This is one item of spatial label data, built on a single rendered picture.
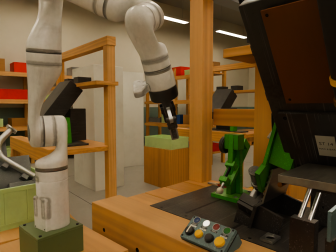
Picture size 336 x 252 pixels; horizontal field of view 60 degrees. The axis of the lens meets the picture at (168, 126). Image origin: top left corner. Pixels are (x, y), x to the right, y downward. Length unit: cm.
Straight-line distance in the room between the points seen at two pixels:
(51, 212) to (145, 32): 57
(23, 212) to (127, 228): 50
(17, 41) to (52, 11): 696
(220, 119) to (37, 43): 103
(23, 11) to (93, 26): 174
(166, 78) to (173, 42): 945
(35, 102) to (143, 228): 52
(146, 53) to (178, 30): 970
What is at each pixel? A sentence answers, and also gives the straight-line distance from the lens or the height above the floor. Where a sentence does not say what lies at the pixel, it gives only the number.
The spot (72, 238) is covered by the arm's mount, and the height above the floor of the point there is 90.
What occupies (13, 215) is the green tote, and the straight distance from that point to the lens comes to 139.
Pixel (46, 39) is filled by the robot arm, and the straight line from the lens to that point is 86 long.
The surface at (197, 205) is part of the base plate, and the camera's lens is 119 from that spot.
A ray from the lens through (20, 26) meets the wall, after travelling 794.
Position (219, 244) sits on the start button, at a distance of 83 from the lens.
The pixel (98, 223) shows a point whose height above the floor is 82.
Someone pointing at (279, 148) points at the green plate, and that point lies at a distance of 94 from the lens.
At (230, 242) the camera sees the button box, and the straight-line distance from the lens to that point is 84.
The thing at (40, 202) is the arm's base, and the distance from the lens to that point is 94.
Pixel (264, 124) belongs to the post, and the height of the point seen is 121.
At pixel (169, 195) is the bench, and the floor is 88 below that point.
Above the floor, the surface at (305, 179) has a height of 113.
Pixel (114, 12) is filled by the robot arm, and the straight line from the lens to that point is 74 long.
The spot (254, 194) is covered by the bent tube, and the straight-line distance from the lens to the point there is 104.
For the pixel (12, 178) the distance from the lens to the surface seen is 163.
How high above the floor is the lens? 129
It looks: 4 degrees down
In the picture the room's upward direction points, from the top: straight up
